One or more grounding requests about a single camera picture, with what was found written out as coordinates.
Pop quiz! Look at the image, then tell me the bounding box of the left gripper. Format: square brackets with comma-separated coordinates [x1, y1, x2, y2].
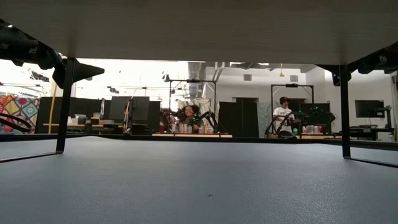
[30, 45, 106, 90]

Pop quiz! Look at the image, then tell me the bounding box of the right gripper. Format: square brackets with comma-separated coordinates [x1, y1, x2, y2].
[315, 46, 388, 87]

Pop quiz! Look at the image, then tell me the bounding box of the black wide monitor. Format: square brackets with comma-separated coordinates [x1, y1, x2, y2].
[300, 103, 331, 126]

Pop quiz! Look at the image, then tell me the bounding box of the black computer monitor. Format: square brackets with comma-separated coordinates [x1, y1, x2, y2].
[354, 99, 386, 118]

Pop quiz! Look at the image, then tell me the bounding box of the long wooden desk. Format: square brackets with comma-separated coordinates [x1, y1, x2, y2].
[42, 123, 125, 131]

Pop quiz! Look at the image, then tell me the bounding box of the wooden work table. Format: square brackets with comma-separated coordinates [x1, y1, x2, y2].
[295, 133, 343, 140]
[152, 133, 233, 139]

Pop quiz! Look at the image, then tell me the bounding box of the colourful patchwork quilt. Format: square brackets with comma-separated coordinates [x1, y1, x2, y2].
[0, 94, 40, 134]

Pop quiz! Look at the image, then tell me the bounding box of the person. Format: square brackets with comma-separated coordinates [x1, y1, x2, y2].
[272, 96, 296, 138]
[181, 104, 203, 134]

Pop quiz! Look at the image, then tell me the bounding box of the dark office desk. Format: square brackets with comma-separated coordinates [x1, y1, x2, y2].
[334, 124, 396, 141]

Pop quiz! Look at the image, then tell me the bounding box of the translucent plastic sheet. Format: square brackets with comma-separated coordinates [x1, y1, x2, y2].
[258, 101, 277, 135]

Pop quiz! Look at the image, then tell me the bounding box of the black door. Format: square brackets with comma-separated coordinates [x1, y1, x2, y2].
[232, 96, 259, 138]

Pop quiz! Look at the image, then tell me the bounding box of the black rolling panel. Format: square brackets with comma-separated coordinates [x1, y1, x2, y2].
[219, 101, 237, 135]

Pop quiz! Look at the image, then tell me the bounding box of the wooden board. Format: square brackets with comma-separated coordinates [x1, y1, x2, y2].
[0, 0, 398, 169]

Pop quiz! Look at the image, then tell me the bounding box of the blue table mat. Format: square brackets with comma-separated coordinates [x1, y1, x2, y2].
[0, 136, 398, 224]

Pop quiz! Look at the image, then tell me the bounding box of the black partition wall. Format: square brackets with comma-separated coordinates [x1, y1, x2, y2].
[35, 96, 109, 134]

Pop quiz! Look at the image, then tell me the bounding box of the black camera gantry frame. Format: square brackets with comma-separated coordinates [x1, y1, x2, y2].
[270, 83, 315, 105]
[169, 78, 218, 113]

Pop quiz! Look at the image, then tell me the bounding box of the yellow hanging cable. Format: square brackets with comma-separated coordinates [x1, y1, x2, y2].
[47, 81, 60, 134]

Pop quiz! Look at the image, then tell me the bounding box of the silver ventilation duct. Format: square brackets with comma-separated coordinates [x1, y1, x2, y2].
[187, 61, 206, 99]

